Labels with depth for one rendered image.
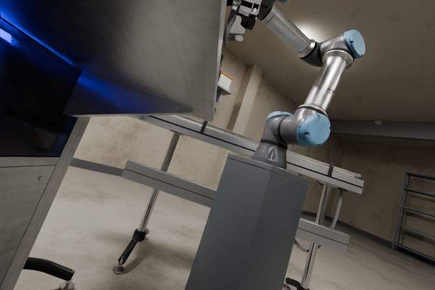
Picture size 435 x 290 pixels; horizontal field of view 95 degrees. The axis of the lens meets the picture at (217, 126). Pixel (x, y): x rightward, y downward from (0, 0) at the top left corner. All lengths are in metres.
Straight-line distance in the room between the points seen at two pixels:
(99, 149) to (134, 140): 0.52
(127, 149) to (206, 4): 3.49
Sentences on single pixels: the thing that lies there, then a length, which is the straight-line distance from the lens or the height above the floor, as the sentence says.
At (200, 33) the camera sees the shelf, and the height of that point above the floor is 0.86.
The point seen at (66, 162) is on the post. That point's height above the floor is 0.58.
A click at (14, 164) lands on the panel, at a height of 0.58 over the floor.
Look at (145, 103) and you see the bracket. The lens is 0.61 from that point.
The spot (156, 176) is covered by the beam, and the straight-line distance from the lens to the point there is 1.46.
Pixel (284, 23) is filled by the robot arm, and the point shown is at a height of 1.37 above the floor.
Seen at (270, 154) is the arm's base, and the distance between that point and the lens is 0.83.
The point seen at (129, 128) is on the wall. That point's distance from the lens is 3.60.
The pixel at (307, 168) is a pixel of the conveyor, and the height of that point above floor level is 0.89.
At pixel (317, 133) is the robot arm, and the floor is 0.94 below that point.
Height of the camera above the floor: 0.74
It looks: 9 degrees up
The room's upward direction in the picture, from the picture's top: 19 degrees clockwise
